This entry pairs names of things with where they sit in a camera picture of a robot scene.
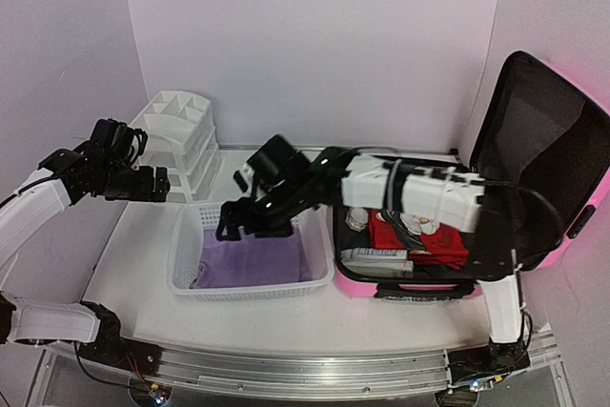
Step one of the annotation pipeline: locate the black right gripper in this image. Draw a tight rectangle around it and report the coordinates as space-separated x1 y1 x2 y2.
216 179 304 242

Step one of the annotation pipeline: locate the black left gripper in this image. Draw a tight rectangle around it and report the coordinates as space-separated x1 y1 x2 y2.
98 163 169 203

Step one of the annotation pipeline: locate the purple cloth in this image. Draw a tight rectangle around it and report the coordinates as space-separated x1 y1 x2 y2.
190 230 313 289

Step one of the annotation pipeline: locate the white perforated plastic basket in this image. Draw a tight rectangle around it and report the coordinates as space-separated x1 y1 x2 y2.
166 202 335 301

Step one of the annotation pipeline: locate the red bear print shirt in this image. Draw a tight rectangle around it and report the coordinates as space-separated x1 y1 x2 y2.
369 211 469 270

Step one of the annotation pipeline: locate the pink cartoon hard-shell suitcase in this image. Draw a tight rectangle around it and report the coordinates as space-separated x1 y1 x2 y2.
333 51 609 300

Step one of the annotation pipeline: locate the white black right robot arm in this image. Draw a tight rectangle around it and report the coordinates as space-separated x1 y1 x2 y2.
216 134 528 373

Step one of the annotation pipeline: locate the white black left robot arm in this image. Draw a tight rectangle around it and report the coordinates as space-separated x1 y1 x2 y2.
1 119 170 366

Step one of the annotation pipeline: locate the white plastic drawer organizer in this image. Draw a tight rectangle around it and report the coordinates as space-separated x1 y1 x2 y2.
131 91 222 203

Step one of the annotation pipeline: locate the round white jar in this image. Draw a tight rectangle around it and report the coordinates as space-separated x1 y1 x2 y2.
345 208 369 233

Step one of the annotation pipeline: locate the white flat box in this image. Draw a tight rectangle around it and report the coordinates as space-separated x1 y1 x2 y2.
343 260 414 278

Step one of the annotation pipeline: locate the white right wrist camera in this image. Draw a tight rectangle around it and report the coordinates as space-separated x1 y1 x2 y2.
233 163 255 194

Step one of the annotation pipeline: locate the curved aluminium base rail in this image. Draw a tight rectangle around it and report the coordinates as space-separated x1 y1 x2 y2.
45 311 563 392

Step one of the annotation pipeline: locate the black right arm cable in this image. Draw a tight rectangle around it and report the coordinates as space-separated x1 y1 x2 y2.
476 177 566 255

